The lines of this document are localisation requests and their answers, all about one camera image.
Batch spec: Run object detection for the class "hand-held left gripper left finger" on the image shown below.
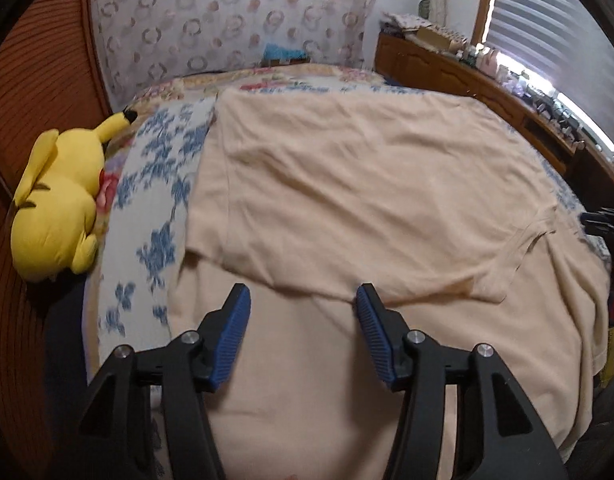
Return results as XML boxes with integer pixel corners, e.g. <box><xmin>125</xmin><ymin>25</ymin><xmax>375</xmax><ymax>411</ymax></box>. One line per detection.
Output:
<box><xmin>74</xmin><ymin>283</ymin><xmax>252</xmax><ymax>480</ymax></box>

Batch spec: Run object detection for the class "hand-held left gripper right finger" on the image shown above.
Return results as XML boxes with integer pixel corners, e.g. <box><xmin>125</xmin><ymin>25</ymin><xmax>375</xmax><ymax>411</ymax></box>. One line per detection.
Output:
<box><xmin>356</xmin><ymin>283</ymin><xmax>570</xmax><ymax>480</ymax></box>

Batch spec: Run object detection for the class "beige printed t-shirt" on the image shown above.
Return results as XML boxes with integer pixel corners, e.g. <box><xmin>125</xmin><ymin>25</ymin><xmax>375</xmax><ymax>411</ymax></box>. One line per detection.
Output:
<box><xmin>167</xmin><ymin>87</ymin><xmax>611</xmax><ymax>480</ymax></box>

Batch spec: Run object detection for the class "floral bed blanket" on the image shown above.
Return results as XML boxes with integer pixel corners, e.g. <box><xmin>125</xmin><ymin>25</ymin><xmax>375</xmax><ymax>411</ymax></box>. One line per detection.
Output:
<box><xmin>81</xmin><ymin>66</ymin><xmax>614</xmax><ymax>480</ymax></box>

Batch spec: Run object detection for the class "dark blue bed sheet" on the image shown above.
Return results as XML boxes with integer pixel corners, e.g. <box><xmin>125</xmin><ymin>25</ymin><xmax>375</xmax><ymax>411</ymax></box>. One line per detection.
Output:
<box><xmin>43</xmin><ymin>284</ymin><xmax>90</xmax><ymax>466</ymax></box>

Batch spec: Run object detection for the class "striped window blind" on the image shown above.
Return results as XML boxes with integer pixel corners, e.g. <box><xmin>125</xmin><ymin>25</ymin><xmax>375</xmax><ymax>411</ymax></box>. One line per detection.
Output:
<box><xmin>486</xmin><ymin>0</ymin><xmax>614</xmax><ymax>157</ymax></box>

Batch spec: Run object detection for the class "pink bottle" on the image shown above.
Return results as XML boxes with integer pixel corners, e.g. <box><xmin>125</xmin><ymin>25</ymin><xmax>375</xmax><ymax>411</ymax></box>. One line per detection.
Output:
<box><xmin>478</xmin><ymin>46</ymin><xmax>504</xmax><ymax>74</ymax></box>

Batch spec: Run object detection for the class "yellow plush toy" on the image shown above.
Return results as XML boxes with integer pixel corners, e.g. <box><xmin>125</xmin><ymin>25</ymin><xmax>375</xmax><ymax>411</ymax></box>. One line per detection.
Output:
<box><xmin>11</xmin><ymin>110</ymin><xmax>138</xmax><ymax>284</ymax></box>

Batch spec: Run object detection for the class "wooden sideboard cabinet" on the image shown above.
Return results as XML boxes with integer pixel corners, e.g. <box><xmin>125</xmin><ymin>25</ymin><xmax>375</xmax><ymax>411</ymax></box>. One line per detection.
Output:
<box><xmin>375</xmin><ymin>31</ymin><xmax>614</xmax><ymax>213</ymax></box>

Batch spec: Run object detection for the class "cardboard box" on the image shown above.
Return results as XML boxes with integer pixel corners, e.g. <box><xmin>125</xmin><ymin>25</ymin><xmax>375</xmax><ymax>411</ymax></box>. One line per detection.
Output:
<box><xmin>416</xmin><ymin>26</ymin><xmax>446</xmax><ymax>47</ymax></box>

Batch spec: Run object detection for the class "folded floral cloth stack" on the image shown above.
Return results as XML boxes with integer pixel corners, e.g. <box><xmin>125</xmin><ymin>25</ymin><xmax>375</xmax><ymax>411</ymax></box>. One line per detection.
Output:
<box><xmin>381</xmin><ymin>11</ymin><xmax>428</xmax><ymax>37</ymax></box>

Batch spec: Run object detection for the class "teal box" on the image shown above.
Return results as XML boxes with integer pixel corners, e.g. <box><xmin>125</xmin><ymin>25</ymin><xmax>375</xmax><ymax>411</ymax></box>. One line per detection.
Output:
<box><xmin>263</xmin><ymin>42</ymin><xmax>311</xmax><ymax>67</ymax></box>

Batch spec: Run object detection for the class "ring patterned curtain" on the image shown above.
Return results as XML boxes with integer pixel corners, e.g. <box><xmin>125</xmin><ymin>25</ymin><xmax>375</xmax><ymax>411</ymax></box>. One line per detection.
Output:
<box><xmin>89</xmin><ymin>0</ymin><xmax>384</xmax><ymax>112</ymax></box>

